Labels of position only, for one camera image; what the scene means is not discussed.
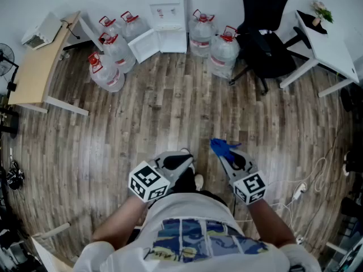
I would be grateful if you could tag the person's right forearm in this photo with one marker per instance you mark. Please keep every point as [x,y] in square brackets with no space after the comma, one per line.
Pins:
[270,222]

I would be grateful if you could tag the blue cloth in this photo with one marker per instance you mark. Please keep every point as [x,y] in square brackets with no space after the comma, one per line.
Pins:
[219,149]

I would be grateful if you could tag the white desk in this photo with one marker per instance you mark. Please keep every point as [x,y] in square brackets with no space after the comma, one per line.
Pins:
[331,50]

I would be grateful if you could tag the person's left forearm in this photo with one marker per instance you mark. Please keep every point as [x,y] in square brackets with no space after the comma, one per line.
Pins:
[119,222]

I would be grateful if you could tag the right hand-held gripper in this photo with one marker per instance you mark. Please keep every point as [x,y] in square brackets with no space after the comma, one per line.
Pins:
[251,187]

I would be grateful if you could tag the white power strip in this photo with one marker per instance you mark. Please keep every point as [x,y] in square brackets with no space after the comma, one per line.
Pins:
[300,192]

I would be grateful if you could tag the white water dispenser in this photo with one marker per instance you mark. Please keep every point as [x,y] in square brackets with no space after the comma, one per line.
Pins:
[170,38]

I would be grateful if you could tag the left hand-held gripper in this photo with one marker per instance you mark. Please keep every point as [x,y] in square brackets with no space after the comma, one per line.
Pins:
[147,181]

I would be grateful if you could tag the black cloth mat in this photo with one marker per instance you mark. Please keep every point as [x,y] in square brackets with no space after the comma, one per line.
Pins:
[307,20]

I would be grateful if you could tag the pink flower plant pot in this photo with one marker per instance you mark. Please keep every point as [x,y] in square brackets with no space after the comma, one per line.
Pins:
[323,11]

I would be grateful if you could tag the black office chair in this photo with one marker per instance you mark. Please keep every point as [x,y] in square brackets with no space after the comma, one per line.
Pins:
[266,47]

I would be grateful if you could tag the light wooden desk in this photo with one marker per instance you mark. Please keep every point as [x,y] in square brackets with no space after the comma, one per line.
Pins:
[37,72]

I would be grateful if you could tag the person's black trousers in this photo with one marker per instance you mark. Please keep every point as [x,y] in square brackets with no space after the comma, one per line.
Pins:
[185,183]

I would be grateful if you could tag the black standing fan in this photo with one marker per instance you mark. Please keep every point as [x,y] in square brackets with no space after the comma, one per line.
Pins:
[5,57]

